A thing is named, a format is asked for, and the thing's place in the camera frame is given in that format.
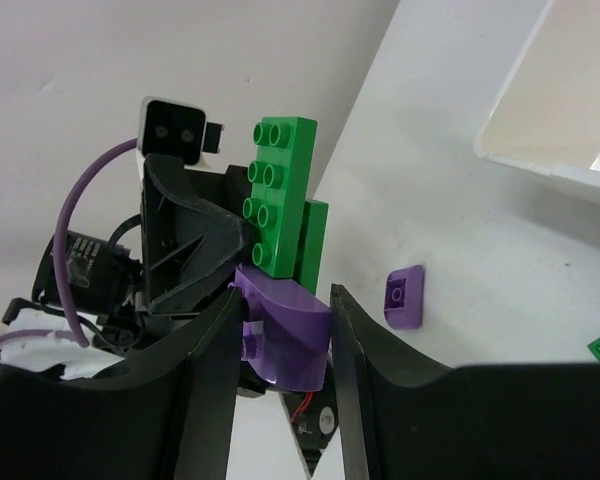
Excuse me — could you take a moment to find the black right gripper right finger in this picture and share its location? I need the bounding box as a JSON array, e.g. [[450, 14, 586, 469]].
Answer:
[[330, 285, 600, 479]]

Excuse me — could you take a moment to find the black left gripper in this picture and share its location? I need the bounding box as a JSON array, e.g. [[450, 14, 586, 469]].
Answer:
[[0, 153, 261, 359]]

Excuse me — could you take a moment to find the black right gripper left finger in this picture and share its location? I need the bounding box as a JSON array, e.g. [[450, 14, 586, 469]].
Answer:
[[0, 289, 242, 479]]

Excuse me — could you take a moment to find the long green lego plate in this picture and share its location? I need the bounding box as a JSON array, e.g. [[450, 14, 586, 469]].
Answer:
[[242, 117, 318, 278]]

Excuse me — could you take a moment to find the small purple curved lego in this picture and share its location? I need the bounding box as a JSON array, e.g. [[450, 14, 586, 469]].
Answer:
[[232, 265, 332, 392]]

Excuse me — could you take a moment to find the large purple arch lego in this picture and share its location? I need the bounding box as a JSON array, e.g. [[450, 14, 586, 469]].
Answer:
[[383, 265, 425, 330]]

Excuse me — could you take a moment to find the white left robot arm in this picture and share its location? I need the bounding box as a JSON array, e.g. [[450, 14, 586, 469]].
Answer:
[[0, 154, 254, 380]]

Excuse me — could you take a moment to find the white divided plastic container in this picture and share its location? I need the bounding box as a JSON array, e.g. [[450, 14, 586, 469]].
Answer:
[[474, 1, 600, 205]]

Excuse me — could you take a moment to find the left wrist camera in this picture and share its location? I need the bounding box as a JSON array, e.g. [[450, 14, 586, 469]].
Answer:
[[136, 96, 224, 177]]

